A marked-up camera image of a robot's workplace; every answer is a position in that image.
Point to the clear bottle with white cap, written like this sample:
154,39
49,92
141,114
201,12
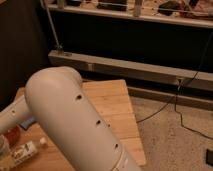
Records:
13,158

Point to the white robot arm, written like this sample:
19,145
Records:
54,97

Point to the red ceramic bowl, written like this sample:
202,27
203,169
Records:
13,135

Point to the metal pole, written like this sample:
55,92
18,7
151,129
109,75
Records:
58,46

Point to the grey baseboard heater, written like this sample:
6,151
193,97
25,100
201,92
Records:
133,70

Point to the wooden shelf with clutter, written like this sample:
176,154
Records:
194,13

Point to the black box on floor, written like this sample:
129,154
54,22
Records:
209,157

